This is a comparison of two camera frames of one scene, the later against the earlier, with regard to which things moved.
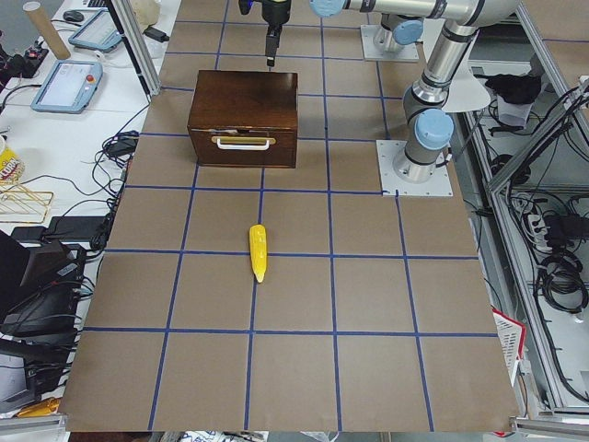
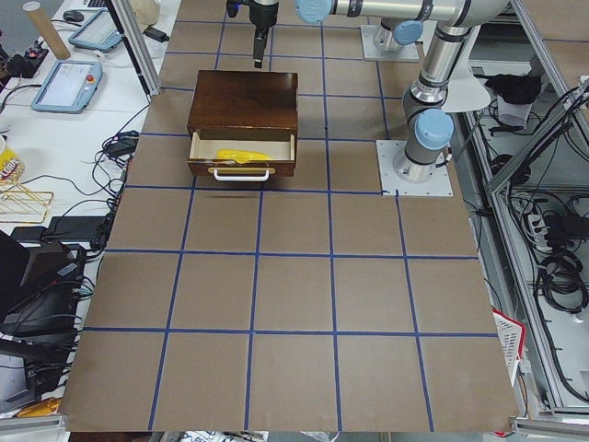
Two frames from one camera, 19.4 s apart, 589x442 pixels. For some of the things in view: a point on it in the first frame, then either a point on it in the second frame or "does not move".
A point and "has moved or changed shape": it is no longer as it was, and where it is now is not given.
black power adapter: [123, 144] does not move
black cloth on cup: [513, 88] does not move
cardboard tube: [51, 35] does not move
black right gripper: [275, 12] -> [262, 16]
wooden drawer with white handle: [245, 146] has moved or changed shape
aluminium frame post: [139, 43] does not move
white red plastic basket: [510, 334] does not move
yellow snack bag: [12, 167] does not move
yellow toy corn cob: [258, 239] -> [241, 157]
